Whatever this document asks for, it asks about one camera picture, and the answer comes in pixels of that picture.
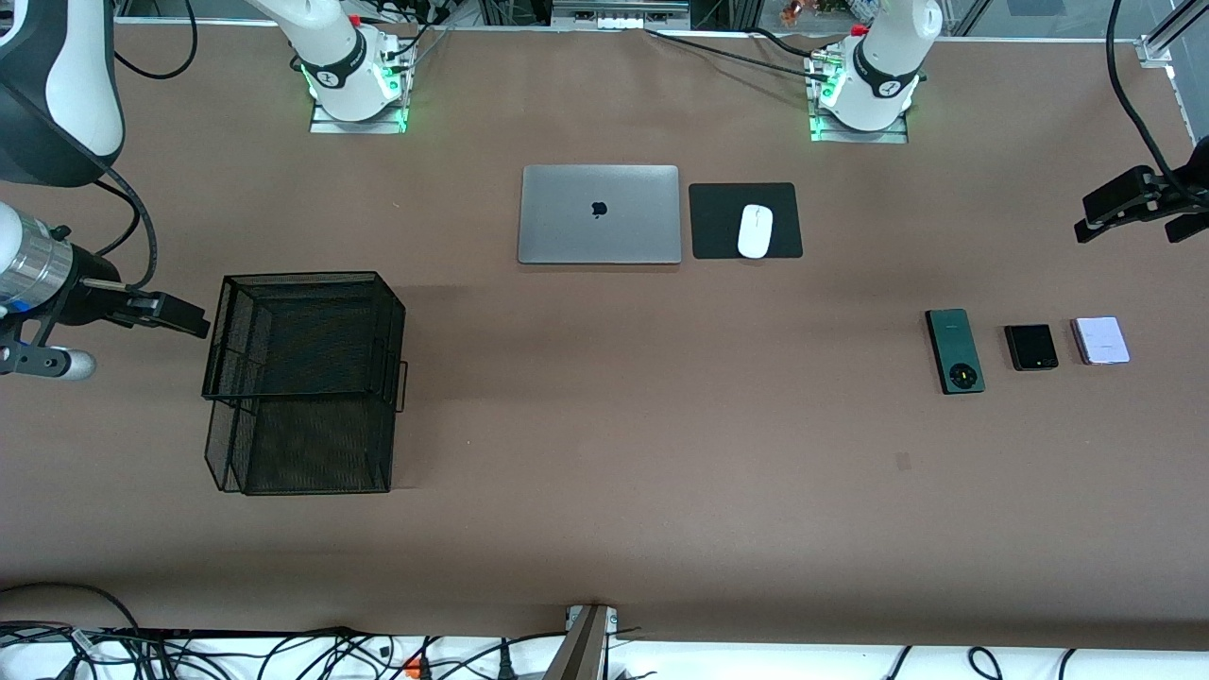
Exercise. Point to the lilac flip phone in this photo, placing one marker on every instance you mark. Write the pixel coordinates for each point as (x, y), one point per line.
(1103, 340)

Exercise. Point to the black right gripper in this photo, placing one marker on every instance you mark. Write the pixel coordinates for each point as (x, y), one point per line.
(92, 289)

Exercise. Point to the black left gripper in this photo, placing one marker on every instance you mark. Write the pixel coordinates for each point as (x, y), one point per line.
(1192, 195)

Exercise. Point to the green smartphone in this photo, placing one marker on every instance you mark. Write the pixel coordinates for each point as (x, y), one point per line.
(949, 340)

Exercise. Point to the white power strip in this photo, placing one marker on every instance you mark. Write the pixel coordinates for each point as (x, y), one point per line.
(619, 19)

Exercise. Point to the aluminium frame profile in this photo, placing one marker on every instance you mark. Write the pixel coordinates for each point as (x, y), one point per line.
(1157, 47)

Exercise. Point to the orange plug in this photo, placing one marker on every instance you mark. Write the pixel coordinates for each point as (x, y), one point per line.
(413, 671)

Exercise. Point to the white computer mouse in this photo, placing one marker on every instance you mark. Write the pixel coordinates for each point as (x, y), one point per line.
(756, 231)

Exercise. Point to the grey metal camera post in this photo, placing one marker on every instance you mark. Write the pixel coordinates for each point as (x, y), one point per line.
(584, 652)

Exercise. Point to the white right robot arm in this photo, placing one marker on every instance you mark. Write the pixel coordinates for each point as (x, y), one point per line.
(57, 76)

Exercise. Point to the black flip phone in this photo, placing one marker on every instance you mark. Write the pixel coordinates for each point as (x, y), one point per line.
(1030, 348)

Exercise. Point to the black mouse pad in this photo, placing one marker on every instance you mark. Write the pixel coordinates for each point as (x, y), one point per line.
(718, 227)

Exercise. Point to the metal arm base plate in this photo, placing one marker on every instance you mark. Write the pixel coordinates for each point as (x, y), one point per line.
(326, 126)
(822, 137)

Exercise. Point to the silver laptop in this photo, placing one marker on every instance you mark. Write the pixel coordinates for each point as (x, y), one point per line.
(642, 236)

